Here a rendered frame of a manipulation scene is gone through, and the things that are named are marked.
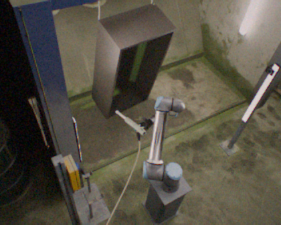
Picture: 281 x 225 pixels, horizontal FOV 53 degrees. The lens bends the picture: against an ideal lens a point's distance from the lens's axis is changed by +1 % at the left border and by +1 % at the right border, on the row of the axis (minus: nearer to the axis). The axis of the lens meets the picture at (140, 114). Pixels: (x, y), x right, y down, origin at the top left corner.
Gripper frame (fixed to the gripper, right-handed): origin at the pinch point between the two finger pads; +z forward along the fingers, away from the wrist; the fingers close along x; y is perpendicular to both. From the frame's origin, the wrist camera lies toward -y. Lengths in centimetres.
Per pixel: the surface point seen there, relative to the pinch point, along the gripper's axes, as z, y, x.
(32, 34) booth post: 76, -144, -27
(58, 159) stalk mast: 96, -87, -59
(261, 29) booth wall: -208, -35, -6
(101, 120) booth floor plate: -4, 46, 85
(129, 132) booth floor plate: -21, 55, 48
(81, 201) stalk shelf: 87, -5, -35
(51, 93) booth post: 75, -99, -17
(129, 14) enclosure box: -24, -109, 23
